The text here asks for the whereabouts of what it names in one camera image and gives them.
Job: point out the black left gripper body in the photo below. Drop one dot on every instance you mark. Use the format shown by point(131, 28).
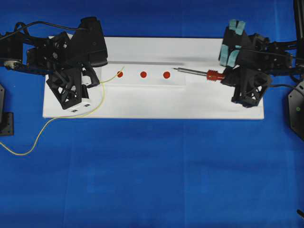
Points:
point(50, 55)

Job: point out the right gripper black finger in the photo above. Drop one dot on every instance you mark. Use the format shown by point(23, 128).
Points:
point(250, 85)

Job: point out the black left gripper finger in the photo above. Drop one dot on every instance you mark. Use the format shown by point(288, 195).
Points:
point(69, 91)
point(89, 76)

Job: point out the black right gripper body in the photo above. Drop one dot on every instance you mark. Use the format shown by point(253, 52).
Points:
point(265, 55)

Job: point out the red handled soldering iron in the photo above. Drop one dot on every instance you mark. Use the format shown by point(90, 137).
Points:
point(202, 72)

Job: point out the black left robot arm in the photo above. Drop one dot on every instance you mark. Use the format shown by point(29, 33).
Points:
point(19, 51)

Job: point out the red dot mark middle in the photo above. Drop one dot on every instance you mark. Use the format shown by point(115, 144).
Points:
point(143, 74)

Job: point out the white foam board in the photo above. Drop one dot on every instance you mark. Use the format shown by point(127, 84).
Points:
point(182, 96)

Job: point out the blue table cloth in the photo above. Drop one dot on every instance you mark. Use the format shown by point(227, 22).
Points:
point(116, 173)

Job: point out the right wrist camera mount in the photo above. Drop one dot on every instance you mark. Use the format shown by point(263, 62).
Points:
point(234, 39)

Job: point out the black aluminium frame rail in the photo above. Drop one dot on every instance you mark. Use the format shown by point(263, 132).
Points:
point(299, 18)

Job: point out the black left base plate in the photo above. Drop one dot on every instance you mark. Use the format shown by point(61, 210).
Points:
point(6, 118)

